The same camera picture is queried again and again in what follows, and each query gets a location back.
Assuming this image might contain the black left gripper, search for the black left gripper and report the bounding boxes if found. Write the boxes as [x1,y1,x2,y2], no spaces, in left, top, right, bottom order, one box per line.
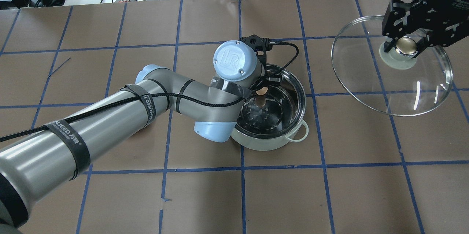
[240,35,272,66]

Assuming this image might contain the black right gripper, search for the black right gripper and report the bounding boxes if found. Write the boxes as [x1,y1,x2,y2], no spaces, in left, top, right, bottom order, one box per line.
[381,0,469,59]

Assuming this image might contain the brown egg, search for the brown egg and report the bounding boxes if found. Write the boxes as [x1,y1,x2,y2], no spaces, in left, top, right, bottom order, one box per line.
[256,87,268,96]

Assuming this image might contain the glass pot lid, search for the glass pot lid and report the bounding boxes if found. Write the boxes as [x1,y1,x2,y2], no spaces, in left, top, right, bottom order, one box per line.
[330,16,454,116]

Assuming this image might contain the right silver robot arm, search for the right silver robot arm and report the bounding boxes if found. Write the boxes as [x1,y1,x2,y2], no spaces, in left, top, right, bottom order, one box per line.
[382,0,469,54]

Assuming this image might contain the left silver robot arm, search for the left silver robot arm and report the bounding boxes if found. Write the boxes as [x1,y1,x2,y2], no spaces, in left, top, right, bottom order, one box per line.
[0,35,278,234]

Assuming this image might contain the pale green cooking pot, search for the pale green cooking pot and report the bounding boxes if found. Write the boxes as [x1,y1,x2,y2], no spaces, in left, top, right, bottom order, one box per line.
[231,69,309,151]

